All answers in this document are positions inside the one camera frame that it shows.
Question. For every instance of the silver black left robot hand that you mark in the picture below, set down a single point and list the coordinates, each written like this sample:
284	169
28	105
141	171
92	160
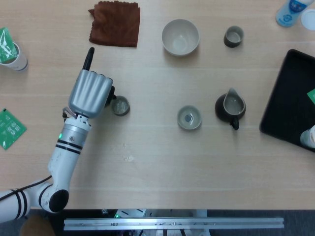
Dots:
89	93

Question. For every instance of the large beige bowl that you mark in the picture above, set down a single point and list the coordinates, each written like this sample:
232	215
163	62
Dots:
180	38

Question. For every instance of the brown folded cloth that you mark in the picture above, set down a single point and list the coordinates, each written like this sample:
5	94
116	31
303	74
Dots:
115	24

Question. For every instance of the white paper cup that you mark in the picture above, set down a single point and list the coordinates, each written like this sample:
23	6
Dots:
21	61

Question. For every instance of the dark pitcher with spout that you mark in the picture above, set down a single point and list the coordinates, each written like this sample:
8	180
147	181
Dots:
230	108

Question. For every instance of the brown round seat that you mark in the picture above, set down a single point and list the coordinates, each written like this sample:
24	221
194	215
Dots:
37	226

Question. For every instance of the black plastic tray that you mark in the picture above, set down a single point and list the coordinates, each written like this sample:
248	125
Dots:
288	103

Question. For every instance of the white blue drink bottle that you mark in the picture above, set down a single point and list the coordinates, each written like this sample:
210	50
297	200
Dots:
289	12

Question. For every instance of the paper cup with green print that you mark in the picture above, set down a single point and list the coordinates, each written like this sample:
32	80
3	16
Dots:
308	137

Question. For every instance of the white round lid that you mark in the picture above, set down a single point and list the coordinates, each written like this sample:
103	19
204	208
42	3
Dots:
308	19

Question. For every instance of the aluminium rail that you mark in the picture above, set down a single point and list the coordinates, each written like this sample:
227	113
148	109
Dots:
172	223

